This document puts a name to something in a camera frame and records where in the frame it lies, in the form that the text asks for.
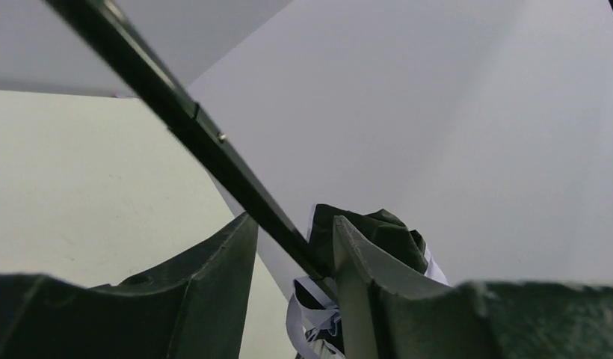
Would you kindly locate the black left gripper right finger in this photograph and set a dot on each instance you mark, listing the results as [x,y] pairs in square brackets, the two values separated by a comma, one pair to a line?
[460,322]

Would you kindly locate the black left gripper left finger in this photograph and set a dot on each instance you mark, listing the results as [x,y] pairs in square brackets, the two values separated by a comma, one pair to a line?
[193,305]

